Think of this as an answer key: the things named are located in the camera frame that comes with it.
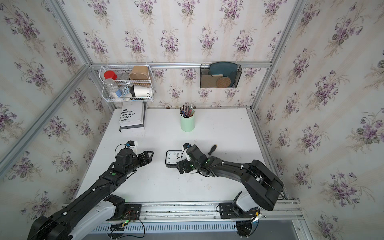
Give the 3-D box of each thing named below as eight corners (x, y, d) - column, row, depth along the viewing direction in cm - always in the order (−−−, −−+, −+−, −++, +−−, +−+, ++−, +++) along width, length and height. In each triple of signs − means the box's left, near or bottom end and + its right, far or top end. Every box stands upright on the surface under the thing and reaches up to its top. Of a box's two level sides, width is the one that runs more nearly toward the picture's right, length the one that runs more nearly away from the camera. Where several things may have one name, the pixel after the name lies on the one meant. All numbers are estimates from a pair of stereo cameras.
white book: (121, 128, 106) (118, 122, 101) (125, 107, 120) (122, 101, 115) (143, 125, 108) (141, 119, 103) (144, 105, 122) (142, 99, 117)
